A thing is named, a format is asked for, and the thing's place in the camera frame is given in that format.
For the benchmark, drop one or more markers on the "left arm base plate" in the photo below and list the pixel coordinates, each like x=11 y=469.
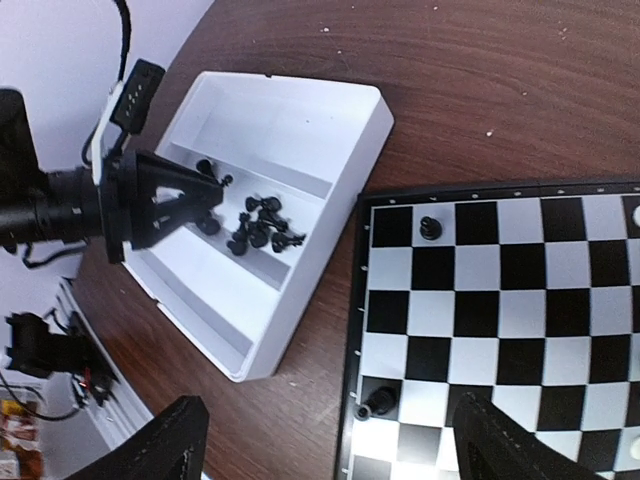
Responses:
x=36 y=351

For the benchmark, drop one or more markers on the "black and grey chessboard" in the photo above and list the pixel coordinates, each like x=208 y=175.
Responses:
x=532 y=286

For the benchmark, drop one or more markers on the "white pawn two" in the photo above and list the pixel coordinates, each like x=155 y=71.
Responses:
x=634 y=449

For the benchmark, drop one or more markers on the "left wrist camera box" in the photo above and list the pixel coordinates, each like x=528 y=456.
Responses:
x=127 y=107

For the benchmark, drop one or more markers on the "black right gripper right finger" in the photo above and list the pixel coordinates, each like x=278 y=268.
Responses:
x=532 y=434

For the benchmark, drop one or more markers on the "white compartment tray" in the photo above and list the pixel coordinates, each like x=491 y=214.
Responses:
x=296 y=153

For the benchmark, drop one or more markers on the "black pawn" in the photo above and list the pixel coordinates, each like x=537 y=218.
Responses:
x=430 y=228

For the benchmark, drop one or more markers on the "black pieces pile in tray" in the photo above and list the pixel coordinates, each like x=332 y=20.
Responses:
x=260 y=224

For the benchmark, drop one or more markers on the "front aluminium rail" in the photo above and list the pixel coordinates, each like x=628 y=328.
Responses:
x=64 y=403

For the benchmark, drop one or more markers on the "black king piece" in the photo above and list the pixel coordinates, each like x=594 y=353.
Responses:
x=379 y=402

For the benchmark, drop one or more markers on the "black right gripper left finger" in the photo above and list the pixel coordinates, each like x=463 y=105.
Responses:
x=170 y=446

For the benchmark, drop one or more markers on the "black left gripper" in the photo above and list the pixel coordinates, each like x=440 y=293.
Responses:
x=67 y=206

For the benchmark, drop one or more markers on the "white pawn one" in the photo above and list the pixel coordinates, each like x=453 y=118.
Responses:
x=636 y=216

